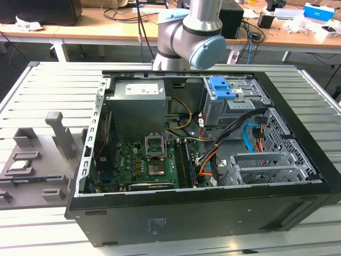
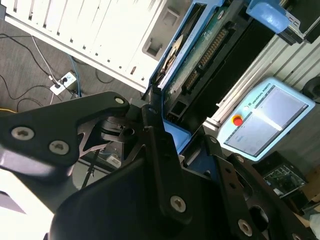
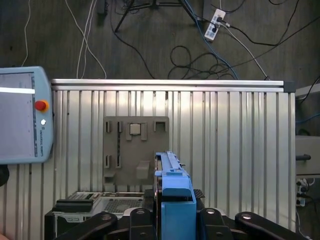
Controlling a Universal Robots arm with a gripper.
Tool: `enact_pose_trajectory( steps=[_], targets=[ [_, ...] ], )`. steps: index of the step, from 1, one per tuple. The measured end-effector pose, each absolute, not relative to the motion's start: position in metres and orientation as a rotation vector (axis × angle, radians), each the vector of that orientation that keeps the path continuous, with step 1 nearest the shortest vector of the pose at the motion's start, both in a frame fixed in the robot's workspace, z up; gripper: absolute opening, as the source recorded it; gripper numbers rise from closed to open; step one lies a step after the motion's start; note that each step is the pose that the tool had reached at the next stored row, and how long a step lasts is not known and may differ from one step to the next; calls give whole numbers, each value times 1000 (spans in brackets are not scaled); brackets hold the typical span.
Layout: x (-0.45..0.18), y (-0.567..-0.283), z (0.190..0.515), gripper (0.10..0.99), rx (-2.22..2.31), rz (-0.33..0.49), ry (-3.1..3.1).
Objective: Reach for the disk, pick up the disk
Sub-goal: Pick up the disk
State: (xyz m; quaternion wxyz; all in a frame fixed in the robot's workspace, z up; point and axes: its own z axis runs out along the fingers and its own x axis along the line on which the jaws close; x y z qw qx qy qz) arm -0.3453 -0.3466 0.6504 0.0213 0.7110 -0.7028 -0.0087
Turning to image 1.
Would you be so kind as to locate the silver CPU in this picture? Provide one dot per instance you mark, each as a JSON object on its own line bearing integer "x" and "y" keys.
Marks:
{"x": 20, "y": 164}

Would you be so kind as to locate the gray power supply unit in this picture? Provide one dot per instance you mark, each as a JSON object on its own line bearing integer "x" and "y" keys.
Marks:
{"x": 136, "y": 112}

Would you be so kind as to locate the black RAM slot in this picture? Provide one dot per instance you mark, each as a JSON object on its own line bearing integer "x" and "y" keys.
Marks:
{"x": 181, "y": 165}

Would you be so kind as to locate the CPU socket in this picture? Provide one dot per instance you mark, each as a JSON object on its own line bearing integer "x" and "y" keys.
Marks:
{"x": 155, "y": 169}

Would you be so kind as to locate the metal disk bay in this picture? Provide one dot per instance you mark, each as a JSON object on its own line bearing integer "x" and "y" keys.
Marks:
{"x": 266, "y": 168}

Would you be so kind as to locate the blue cardboard box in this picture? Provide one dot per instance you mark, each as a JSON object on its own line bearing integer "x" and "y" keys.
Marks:
{"x": 318, "y": 10}

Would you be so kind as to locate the crumpled white plastic bag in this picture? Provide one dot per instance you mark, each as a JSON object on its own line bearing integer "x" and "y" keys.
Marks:
{"x": 298, "y": 24}

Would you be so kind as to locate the gray parts rack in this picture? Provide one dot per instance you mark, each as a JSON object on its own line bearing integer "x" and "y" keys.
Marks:
{"x": 40, "y": 170}

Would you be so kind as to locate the black graphics card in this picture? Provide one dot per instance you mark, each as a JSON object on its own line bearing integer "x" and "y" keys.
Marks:
{"x": 150, "y": 185}

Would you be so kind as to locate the black open PC case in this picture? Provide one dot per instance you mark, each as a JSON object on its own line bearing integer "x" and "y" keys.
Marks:
{"x": 186, "y": 216}

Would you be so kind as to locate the RAM stick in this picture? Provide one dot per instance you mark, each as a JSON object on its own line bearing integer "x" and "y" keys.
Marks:
{"x": 29, "y": 180}

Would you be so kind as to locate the large black box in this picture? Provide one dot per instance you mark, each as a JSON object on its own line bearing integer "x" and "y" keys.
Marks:
{"x": 40, "y": 10}

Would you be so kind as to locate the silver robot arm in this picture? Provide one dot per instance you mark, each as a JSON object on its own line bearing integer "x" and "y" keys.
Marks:
{"x": 186, "y": 32}

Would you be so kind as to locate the blue plastic latch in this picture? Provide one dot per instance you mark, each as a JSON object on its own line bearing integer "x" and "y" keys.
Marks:
{"x": 219, "y": 88}

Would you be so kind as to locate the black desktop computer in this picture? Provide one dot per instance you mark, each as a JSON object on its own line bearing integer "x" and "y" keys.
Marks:
{"x": 231, "y": 21}

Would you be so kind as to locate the wooden desk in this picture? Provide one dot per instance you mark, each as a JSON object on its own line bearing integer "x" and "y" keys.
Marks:
{"x": 106, "y": 29}

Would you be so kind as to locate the metal drive cage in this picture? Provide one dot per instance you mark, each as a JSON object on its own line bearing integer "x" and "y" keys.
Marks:
{"x": 215, "y": 112}

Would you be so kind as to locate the green motherboard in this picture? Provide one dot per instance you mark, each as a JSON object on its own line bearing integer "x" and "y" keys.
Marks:
{"x": 128, "y": 157}

